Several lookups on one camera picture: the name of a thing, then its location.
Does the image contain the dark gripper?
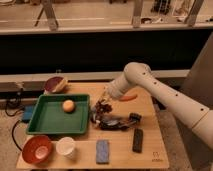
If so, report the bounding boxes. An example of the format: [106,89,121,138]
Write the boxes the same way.
[92,99,112,121]

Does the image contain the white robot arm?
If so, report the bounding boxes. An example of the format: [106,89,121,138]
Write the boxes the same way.
[98,62,213,148]

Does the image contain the dark grapes and metal cup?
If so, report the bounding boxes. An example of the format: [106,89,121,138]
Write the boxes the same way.
[99,113,142,131]

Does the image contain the white cup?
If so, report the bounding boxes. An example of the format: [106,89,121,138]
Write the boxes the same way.
[56,137,76,158]

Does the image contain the orange carrot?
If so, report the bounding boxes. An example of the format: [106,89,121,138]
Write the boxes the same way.
[119,94,137,101]

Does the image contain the orange round fruit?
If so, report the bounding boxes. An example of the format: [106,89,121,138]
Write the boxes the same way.
[62,100,75,113]

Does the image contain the blue sponge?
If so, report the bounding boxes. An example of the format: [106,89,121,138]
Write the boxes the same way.
[96,140,109,164]

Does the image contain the green plastic tray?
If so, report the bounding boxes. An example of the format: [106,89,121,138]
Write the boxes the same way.
[27,94,90,135]

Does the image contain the black rectangular block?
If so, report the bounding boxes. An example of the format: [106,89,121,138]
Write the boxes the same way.
[132,129,143,153]

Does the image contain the blue power box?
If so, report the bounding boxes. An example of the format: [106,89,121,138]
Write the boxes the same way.
[22,105,34,123]

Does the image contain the red bowl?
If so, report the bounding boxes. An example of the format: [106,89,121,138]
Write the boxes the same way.
[22,135,53,164]

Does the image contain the black cable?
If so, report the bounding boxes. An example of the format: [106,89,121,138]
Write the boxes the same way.
[4,88,25,152]

